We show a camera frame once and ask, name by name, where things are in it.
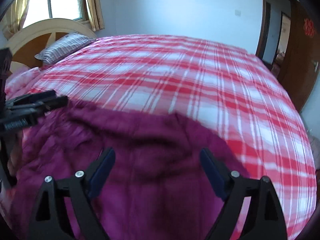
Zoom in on cream and brown wooden headboard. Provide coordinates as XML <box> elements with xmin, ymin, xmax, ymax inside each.
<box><xmin>4</xmin><ymin>18</ymin><xmax>97</xmax><ymax>75</ymax></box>

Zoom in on brown door frame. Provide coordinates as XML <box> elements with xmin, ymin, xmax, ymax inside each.
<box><xmin>255</xmin><ymin>0</ymin><xmax>300</xmax><ymax>63</ymax></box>

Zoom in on pink floral folded quilt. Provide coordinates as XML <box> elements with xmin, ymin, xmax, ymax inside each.
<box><xmin>4</xmin><ymin>67</ymin><xmax>43</xmax><ymax>98</ymax></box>

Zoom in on purple down jacket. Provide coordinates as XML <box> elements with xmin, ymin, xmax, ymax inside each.
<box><xmin>7</xmin><ymin>97</ymin><xmax>251</xmax><ymax>240</ymax></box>

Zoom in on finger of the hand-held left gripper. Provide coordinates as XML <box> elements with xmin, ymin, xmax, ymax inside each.
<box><xmin>5</xmin><ymin>90</ymin><xmax>57</xmax><ymax>106</ymax></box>
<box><xmin>7</xmin><ymin>95</ymin><xmax>69</xmax><ymax>117</ymax></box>

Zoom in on wide yellow curtain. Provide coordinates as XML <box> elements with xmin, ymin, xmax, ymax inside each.
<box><xmin>2</xmin><ymin>0</ymin><xmax>34</xmax><ymax>39</ymax></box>

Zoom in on window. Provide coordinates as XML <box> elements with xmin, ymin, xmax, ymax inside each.
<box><xmin>15</xmin><ymin>0</ymin><xmax>88</xmax><ymax>29</ymax></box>

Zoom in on bed with red plaid sheet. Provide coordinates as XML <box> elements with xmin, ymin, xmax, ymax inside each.
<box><xmin>4</xmin><ymin>34</ymin><xmax>318</xmax><ymax>240</ymax></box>

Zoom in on red paper door decoration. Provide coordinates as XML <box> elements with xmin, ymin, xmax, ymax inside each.
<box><xmin>303</xmin><ymin>18</ymin><xmax>316</xmax><ymax>39</ymax></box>

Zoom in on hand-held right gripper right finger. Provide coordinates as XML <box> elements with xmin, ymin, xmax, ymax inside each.
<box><xmin>199</xmin><ymin>148</ymin><xmax>287</xmax><ymax>240</ymax></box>

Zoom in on striped pillow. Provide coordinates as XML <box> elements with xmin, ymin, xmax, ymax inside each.
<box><xmin>34</xmin><ymin>32</ymin><xmax>96</xmax><ymax>65</ymax></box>

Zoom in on person's left hand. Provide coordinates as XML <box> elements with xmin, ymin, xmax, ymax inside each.
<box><xmin>7</xmin><ymin>131</ymin><xmax>24</xmax><ymax>180</ymax></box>

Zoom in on narrow yellow curtain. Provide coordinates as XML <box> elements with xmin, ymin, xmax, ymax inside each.
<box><xmin>84</xmin><ymin>0</ymin><xmax>105</xmax><ymax>32</ymax></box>

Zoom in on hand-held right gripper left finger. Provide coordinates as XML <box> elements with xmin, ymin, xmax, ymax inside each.
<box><xmin>29</xmin><ymin>147</ymin><xmax>116</xmax><ymax>240</ymax></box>

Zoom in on brown wooden door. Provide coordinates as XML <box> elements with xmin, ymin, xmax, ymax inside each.
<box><xmin>277</xmin><ymin>0</ymin><xmax>320</xmax><ymax>111</ymax></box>

